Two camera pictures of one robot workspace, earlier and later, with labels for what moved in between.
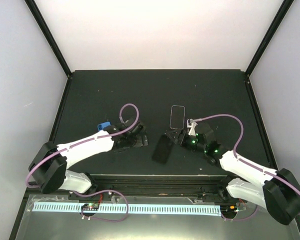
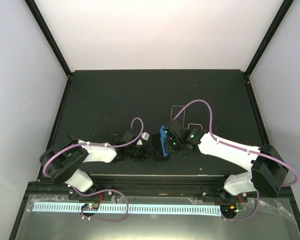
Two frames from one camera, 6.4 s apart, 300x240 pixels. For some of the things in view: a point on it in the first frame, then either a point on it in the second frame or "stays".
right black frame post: (286, 5) stays
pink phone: (177, 117) stays
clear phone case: (177, 117) stays
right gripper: (178, 136) -> (169, 149)
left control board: (90, 206) stays
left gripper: (139, 142) -> (147, 154)
